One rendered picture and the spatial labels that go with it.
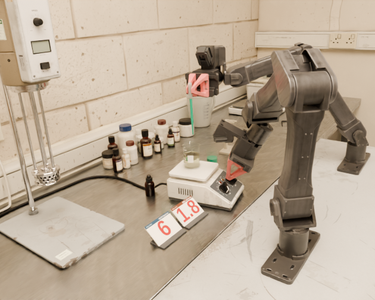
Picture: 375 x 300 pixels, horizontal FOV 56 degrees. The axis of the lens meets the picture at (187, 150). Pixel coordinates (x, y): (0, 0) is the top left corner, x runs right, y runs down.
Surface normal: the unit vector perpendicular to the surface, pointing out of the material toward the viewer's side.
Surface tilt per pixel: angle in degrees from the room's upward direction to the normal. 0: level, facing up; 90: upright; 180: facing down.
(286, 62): 29
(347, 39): 90
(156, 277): 0
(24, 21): 90
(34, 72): 90
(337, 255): 0
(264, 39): 90
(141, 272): 0
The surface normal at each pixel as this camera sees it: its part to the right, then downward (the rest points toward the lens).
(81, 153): 0.81, 0.18
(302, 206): 0.13, 0.44
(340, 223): -0.04, -0.93
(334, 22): -0.58, 0.31
